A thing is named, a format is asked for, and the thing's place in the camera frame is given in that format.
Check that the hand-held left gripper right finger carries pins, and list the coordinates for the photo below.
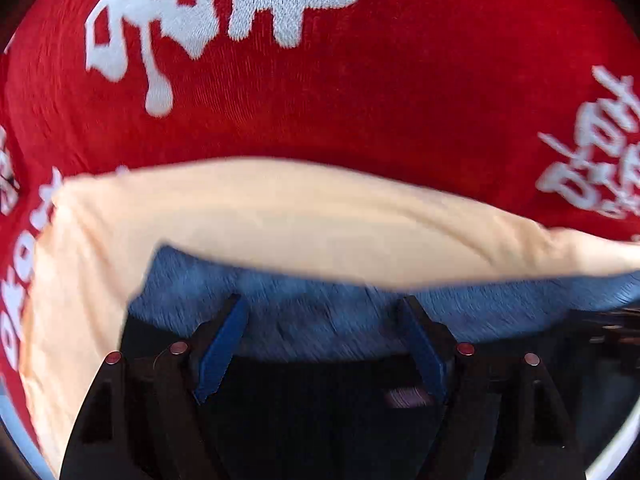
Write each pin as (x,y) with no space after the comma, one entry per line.
(425,347)

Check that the blue fuzzy cloth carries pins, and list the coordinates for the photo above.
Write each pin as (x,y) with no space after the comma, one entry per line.
(325,315)

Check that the cream pants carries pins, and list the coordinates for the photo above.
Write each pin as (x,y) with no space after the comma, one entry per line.
(280,220)

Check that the red blanket with white print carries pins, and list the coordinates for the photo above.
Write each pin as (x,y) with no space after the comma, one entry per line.
(350,75)

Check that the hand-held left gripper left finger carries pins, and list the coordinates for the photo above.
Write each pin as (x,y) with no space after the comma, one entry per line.
(223,347)

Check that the dark cloth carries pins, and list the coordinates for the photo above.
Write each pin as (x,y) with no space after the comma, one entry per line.
(320,420)

